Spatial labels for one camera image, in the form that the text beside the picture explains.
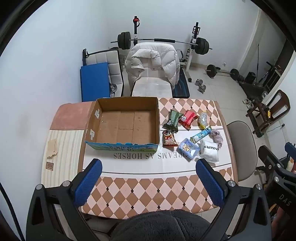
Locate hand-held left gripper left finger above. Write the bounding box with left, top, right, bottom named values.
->
left=25, top=159, right=112, bottom=241

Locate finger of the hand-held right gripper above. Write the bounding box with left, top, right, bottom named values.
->
left=257, top=146, right=287, bottom=178
left=285, top=142, right=296, bottom=157

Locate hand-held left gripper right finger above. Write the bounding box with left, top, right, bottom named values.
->
left=196, top=159, right=273, bottom=241

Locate white pillow pack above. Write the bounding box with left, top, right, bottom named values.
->
left=198, top=139, right=220, bottom=165

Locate blue cartoon tissue pack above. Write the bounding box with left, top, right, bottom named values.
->
left=177, top=138, right=200, bottom=160

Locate grey pink cloth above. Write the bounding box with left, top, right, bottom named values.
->
left=209, top=129, right=223, bottom=149

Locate blue tube packet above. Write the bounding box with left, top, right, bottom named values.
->
left=190, top=126, right=212, bottom=143

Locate orange cartoon snack packet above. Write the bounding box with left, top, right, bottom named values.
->
left=162, top=130, right=177, bottom=147

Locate clear speckled bag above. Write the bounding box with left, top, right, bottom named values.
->
left=198, top=112, right=208, bottom=130

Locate cardboard box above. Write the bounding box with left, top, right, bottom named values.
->
left=84, top=97, right=161, bottom=152

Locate red snack packet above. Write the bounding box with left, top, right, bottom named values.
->
left=178, top=110, right=198, bottom=130

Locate green snack packet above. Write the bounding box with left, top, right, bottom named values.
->
left=162, top=109, right=181, bottom=133

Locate beige round stool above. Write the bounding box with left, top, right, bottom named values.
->
left=227, top=121, right=258, bottom=182

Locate dark wooden chair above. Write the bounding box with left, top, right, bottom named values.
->
left=246, top=90, right=290, bottom=138

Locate checkered tablecloth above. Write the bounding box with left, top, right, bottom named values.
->
left=79, top=97, right=238, bottom=219

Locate person's black fleece clothing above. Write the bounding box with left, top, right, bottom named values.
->
left=111, top=209, right=214, bottom=241

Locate black exercise machine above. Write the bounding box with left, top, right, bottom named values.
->
left=238, top=81, right=269, bottom=102

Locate black weight bench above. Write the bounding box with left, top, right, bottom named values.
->
left=172, top=68, right=191, bottom=98

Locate blue mat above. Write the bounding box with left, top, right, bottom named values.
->
left=80, top=62, right=111, bottom=102

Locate short barbell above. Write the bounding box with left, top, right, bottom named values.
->
left=205, top=64, right=241, bottom=81

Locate white armchair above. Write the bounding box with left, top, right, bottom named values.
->
left=124, top=43, right=183, bottom=97

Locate white padded chair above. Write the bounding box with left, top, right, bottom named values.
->
left=82, top=47, right=125, bottom=98

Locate white puffer jacket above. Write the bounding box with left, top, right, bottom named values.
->
left=124, top=42, right=181, bottom=87

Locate white barbell rack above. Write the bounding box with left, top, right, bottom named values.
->
left=132, top=16, right=201, bottom=84

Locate long barbell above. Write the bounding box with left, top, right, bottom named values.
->
left=110, top=32, right=213, bottom=55

